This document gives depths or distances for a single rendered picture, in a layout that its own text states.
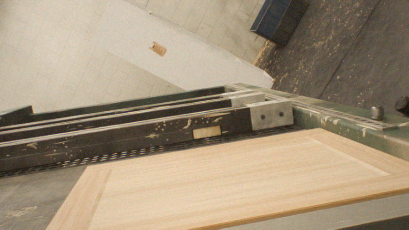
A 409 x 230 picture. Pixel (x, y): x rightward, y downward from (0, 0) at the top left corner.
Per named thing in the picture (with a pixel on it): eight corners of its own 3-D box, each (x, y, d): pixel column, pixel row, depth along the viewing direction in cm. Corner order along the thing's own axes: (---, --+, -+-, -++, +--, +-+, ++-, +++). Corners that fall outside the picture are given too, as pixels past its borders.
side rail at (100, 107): (226, 104, 227) (223, 86, 225) (33, 134, 215) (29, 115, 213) (223, 103, 235) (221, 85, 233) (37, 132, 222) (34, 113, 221)
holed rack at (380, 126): (397, 128, 71) (397, 125, 71) (382, 131, 71) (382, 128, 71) (228, 84, 234) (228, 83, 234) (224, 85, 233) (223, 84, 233)
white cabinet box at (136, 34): (275, 81, 449) (112, -6, 414) (250, 122, 463) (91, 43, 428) (265, 71, 508) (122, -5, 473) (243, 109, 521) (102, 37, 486)
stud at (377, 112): (386, 120, 79) (385, 106, 79) (375, 122, 79) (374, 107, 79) (380, 118, 82) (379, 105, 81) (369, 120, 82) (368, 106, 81)
